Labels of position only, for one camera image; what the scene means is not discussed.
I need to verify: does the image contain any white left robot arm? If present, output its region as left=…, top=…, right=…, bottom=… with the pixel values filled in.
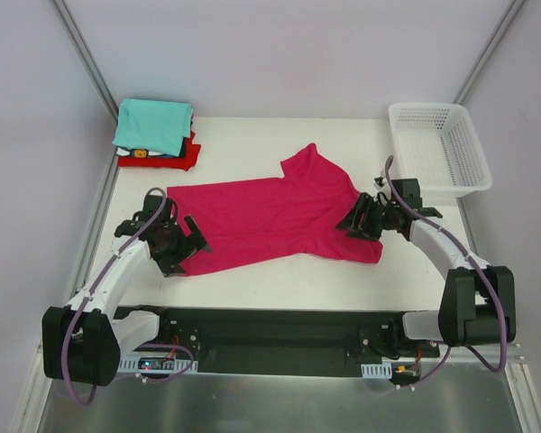
left=41, top=195, right=210, bottom=386

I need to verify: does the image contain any crimson pink t shirt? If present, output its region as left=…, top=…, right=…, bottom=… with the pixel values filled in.
left=167, top=143, right=383, bottom=276

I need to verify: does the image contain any folded dark printed t shirt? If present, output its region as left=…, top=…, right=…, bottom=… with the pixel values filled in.
left=115, top=147, right=187, bottom=167

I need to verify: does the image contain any folded teal t shirt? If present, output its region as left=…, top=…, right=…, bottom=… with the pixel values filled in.
left=113, top=98, right=193, bottom=156

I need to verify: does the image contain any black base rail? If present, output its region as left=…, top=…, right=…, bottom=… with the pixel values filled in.
left=137, top=305, right=440, bottom=378

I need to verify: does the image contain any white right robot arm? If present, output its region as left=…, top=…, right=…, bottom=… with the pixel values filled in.
left=337, top=179, right=516, bottom=363

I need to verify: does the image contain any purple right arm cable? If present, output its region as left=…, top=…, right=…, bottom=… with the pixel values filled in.
left=382, top=155, right=509, bottom=389

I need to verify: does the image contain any white plastic basket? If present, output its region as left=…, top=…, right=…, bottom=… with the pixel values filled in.
left=388, top=102, right=492, bottom=203

